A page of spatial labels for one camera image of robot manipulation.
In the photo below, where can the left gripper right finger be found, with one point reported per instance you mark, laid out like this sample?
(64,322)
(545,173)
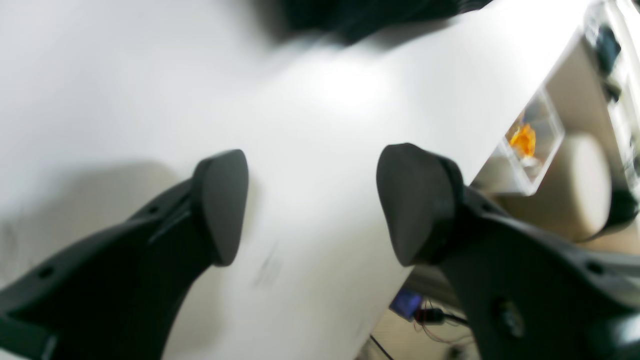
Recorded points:
(527,294)

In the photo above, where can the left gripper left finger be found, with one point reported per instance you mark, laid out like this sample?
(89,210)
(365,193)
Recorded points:
(115,294)

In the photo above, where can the black T-shirt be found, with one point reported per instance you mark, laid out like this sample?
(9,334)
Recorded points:
(354,20)

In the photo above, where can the blue foam block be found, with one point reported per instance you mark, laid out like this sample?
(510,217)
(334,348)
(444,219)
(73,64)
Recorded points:
(406,303)

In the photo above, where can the clear plastic storage bin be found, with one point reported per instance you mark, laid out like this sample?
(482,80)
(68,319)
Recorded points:
(524,154)

